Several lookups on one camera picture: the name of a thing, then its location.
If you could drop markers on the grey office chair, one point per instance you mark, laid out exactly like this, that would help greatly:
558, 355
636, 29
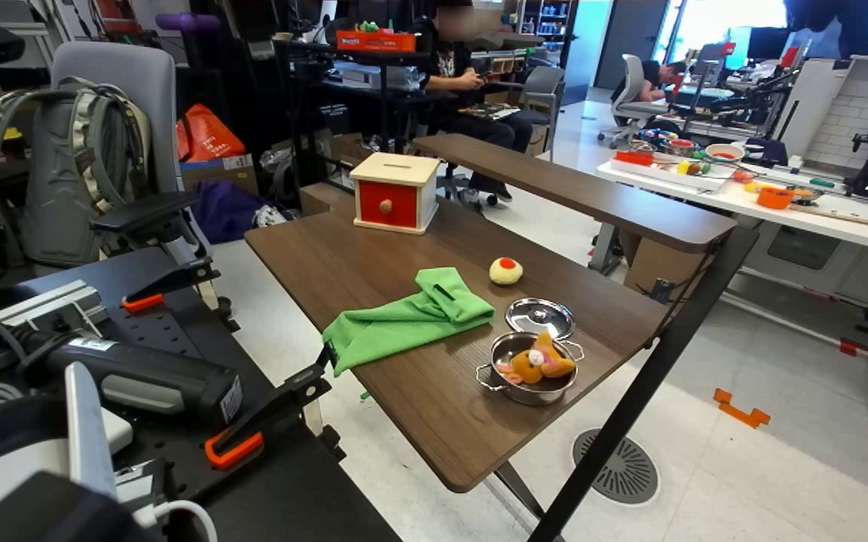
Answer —
144, 75

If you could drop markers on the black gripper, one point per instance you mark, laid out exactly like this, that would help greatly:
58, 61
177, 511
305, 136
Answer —
152, 386

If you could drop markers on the orange bracket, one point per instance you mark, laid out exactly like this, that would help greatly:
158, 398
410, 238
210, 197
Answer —
741, 410

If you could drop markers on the black perforated mounting table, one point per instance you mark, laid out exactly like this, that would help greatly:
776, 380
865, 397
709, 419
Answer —
285, 502

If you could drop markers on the round floor drain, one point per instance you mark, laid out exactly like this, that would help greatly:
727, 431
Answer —
616, 469

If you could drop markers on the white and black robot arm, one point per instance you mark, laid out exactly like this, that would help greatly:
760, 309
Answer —
88, 442

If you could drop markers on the grey mesh chair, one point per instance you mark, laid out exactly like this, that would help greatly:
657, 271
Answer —
635, 92

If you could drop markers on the white work table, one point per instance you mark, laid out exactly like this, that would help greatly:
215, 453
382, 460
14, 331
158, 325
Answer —
837, 215

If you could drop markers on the silver pot lid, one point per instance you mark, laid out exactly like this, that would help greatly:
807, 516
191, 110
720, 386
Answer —
541, 316

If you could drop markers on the dark blue bag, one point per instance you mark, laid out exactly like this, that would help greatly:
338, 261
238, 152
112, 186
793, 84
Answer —
225, 211

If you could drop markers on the red storage box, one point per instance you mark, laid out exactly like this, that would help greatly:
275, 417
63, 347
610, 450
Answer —
376, 44

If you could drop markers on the silver metal pot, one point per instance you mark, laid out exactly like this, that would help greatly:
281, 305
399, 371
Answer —
525, 388

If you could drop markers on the cardboard box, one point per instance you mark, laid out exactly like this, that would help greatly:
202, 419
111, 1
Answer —
661, 267

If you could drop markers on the orange plush toy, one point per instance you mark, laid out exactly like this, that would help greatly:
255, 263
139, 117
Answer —
544, 362

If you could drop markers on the black table leg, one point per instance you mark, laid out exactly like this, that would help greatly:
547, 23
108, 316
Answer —
654, 371

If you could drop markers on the orange bag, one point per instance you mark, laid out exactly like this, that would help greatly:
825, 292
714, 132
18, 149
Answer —
210, 136

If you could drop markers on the grey backpack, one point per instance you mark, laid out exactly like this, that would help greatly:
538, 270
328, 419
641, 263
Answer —
63, 169

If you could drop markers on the green towel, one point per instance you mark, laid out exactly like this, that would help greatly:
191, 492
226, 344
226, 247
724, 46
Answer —
406, 325

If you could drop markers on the seated person in black shirt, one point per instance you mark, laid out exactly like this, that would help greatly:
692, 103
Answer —
445, 65

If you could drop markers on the wooden box with red drawer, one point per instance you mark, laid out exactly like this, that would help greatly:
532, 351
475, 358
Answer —
394, 206

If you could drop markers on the aluminium rail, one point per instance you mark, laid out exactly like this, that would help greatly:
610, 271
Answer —
33, 312

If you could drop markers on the yellow and red toy fruit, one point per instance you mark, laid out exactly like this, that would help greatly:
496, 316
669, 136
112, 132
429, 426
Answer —
504, 271

